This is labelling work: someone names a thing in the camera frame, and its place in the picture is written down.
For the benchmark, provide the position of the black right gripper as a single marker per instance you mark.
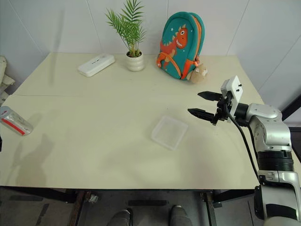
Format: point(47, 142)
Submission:
point(222, 110)

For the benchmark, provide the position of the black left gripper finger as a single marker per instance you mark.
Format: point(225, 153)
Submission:
point(1, 143)

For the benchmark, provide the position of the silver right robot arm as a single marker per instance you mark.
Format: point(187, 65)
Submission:
point(270, 131)

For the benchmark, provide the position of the clear plastic square container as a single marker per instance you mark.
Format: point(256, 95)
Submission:
point(169, 133)

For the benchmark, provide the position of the brown plush toy pendant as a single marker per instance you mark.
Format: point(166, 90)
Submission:
point(198, 73)

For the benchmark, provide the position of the white machine part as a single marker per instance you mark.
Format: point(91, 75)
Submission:
point(3, 80)

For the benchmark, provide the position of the teal dinosaur backpack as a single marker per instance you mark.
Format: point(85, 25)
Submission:
point(181, 44)

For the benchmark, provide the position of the white ribbed plant pot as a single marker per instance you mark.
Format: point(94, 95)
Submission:
point(134, 62)

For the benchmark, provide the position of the rusty metal bar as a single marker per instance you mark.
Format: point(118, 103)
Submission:
point(210, 208)
point(80, 208)

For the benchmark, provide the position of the green palm plant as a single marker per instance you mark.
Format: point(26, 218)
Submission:
point(128, 26)

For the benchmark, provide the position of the white rectangular case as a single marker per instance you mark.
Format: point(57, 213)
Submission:
point(96, 64)

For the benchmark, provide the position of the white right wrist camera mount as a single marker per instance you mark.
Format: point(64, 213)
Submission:
point(235, 90)

